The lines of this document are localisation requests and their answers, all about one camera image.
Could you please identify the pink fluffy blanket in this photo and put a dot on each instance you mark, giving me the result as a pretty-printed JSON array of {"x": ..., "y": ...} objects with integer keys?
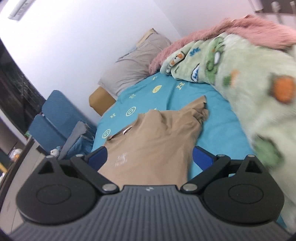
[{"x": 242, "y": 27}]

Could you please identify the dark wall socket panel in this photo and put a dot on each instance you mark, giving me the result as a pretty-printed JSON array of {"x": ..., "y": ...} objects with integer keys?
[{"x": 272, "y": 7}]

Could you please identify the white air conditioner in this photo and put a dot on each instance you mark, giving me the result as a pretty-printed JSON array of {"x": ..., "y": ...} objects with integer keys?
[{"x": 22, "y": 10}]

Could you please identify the green cartoon printed blanket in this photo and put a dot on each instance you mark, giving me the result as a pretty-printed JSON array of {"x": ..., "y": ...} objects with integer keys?
[{"x": 249, "y": 76}]

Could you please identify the grey cloth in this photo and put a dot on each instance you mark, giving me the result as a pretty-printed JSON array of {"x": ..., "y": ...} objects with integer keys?
[{"x": 76, "y": 134}]

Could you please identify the tan bed frame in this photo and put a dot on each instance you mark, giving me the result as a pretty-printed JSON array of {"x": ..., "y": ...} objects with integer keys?
[{"x": 100, "y": 99}]

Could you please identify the dark cabinet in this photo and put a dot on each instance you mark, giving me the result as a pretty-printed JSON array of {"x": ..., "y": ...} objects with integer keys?
[{"x": 16, "y": 92}]

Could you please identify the tan printed t-shirt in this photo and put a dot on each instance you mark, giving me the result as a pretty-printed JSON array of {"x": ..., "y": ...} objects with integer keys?
[{"x": 150, "y": 139}]

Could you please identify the yellow pillow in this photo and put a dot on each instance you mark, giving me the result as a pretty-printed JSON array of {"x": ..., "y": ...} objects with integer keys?
[{"x": 148, "y": 34}]

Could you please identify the teal printed bed sheet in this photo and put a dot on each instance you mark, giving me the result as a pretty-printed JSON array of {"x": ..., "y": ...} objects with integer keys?
[{"x": 219, "y": 129}]

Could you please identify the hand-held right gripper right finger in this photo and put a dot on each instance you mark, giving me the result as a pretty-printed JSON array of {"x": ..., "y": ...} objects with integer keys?
[{"x": 200, "y": 157}]

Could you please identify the grey pillow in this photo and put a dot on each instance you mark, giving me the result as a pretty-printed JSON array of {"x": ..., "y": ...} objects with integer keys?
[{"x": 134, "y": 67}]

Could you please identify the small white plush toy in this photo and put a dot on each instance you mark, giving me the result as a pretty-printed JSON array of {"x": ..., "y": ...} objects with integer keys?
[{"x": 55, "y": 151}]

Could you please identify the blue folding chair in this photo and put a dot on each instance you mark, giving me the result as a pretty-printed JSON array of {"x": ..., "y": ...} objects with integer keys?
[{"x": 57, "y": 111}]

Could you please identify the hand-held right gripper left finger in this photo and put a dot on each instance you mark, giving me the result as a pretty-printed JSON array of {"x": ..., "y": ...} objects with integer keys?
[{"x": 100, "y": 155}]

